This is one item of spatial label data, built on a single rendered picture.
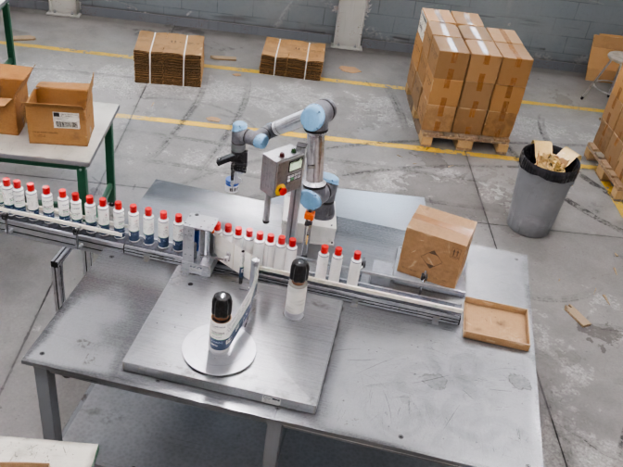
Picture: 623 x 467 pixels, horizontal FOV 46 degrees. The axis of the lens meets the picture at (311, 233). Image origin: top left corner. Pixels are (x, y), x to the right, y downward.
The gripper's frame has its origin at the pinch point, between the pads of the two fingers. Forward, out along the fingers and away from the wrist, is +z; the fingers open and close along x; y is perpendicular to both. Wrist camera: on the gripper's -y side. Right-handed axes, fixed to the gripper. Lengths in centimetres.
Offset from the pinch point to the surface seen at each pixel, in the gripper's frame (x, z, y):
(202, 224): -63, -15, -8
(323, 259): -64, -2, 49
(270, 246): -59, -3, 24
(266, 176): -53, -38, 19
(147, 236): -48, 6, -35
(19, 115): 68, 10, -136
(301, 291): -91, -5, 39
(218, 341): -118, 3, 6
